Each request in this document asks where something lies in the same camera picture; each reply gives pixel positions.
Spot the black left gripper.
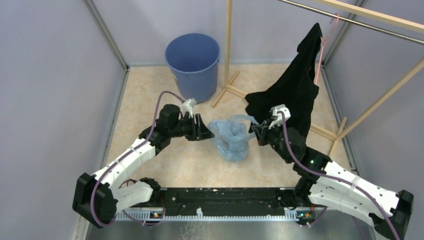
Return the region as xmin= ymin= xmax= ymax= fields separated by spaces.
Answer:
xmin=168 ymin=113 xmax=215 ymax=141

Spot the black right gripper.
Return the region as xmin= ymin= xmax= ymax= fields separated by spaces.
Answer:
xmin=251 ymin=117 xmax=293 ymax=164

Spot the light blue trash bag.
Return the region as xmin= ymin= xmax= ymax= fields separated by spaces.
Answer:
xmin=207 ymin=115 xmax=258 ymax=163

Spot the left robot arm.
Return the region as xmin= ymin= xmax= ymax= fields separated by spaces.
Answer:
xmin=72 ymin=103 xmax=215 ymax=229

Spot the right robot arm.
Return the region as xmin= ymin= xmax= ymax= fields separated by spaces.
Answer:
xmin=250 ymin=120 xmax=414 ymax=240

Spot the blue plastic trash bin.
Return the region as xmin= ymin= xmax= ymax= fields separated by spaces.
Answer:
xmin=164 ymin=33 xmax=221 ymax=103

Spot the black hanging garment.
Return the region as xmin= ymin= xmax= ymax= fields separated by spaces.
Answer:
xmin=245 ymin=23 xmax=323 ymax=138

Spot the pink clothes hanger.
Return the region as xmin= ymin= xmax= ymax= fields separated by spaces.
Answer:
xmin=313 ymin=13 xmax=340 ymax=85

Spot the metal hanging rod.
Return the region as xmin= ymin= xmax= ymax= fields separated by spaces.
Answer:
xmin=279 ymin=0 xmax=424 ymax=45

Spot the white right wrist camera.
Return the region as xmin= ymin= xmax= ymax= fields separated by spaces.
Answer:
xmin=268 ymin=104 xmax=291 ymax=130

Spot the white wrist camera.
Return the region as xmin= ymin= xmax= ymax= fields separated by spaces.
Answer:
xmin=268 ymin=104 xmax=291 ymax=130
xmin=180 ymin=98 xmax=197 ymax=118

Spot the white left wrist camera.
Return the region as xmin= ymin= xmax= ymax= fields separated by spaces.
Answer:
xmin=180 ymin=98 xmax=197 ymax=118

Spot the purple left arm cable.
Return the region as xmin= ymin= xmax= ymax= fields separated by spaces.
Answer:
xmin=90 ymin=91 xmax=186 ymax=229

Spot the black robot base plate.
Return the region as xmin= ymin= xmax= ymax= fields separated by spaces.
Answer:
xmin=129 ymin=187 xmax=327 ymax=218

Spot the wooden clothes rack frame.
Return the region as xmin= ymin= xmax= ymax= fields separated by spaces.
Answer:
xmin=230 ymin=0 xmax=424 ymax=161

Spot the white slotted cable duct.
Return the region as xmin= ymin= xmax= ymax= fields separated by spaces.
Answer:
xmin=115 ymin=207 xmax=299 ymax=222

